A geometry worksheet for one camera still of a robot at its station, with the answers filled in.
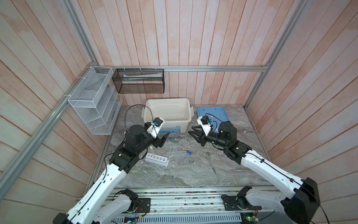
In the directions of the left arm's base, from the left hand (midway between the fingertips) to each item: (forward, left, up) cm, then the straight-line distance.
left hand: (162, 130), depth 70 cm
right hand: (+1, -15, -1) cm, 15 cm away
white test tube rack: (-5, +5, -25) cm, 26 cm away
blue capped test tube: (+3, -14, -29) cm, 32 cm away
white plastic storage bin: (+34, -7, -24) cm, 42 cm away
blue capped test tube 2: (+1, -16, -29) cm, 33 cm away
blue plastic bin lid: (+38, -41, -32) cm, 64 cm away
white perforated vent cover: (-35, -32, -29) cm, 55 cm away
